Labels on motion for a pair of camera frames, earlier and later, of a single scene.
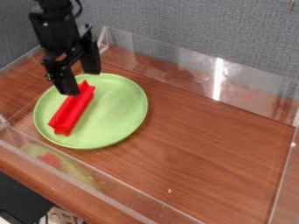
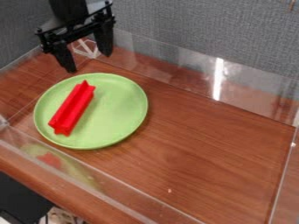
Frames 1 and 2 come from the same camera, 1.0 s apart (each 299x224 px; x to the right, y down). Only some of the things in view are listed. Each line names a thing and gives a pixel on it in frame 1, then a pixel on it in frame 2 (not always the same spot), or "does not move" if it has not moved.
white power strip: x=58 y=216 does not move
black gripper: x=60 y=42 → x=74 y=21
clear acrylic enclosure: x=178 y=136 does not move
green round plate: x=112 y=118 does not move
